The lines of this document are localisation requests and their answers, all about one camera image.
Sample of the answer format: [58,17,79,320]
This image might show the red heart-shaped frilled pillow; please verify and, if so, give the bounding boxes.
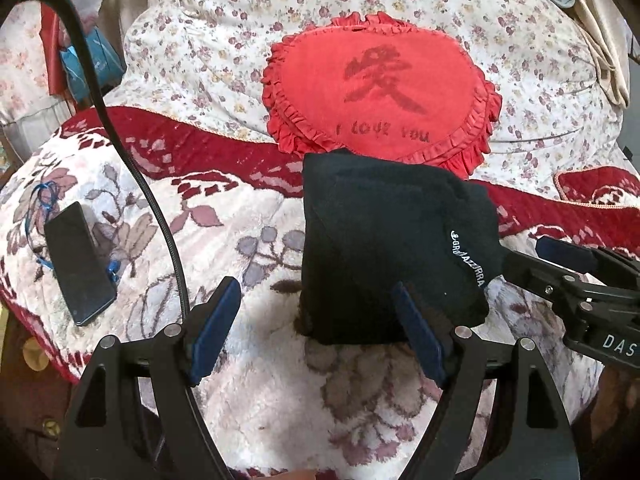
[261,11,502,181]

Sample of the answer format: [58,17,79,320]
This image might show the blue cord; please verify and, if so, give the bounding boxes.
[25,182,61,271]

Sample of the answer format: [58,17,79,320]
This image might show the red and white plush blanket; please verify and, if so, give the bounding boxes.
[0,106,640,480]

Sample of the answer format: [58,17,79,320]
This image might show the floral quilt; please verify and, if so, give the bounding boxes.
[120,0,626,196]

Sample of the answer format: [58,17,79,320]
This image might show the black cable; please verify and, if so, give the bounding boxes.
[15,0,193,321]

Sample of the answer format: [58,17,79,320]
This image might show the floral cushion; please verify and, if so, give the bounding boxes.
[0,0,76,126]

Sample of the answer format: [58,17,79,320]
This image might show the blue plastic bag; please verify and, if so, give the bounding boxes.
[59,30,127,98]

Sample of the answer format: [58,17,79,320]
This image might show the beige cloth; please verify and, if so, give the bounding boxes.
[530,0,633,108]

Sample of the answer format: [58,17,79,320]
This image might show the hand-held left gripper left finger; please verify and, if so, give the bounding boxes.
[59,276,242,480]

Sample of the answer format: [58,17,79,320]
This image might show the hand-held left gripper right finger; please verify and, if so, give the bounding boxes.
[391,282,581,480]

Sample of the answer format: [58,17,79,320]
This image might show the black pants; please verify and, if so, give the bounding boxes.
[299,151,506,347]

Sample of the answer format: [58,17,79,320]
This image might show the red chair frame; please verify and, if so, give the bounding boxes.
[40,2,68,96]

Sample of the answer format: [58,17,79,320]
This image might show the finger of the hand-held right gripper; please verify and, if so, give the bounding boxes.
[501,250,601,311]
[535,236,640,286]

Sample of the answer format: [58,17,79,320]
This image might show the black smartphone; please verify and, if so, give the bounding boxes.
[44,202,119,327]

